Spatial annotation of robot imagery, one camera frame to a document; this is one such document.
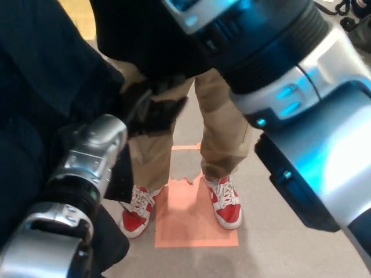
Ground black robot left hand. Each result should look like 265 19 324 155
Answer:
121 74 190 137

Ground dark teal coat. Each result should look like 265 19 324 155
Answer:
0 0 134 278

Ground person's black top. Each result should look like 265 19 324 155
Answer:
89 0 217 85

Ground khaki cargo trousers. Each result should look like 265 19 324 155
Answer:
115 57 256 192

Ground orange floor tape square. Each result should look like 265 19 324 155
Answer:
155 143 240 248

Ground grey bag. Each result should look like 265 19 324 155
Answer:
340 14 371 53

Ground navy backpack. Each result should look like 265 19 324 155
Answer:
352 0 371 19

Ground black strap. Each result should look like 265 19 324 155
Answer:
317 0 352 16

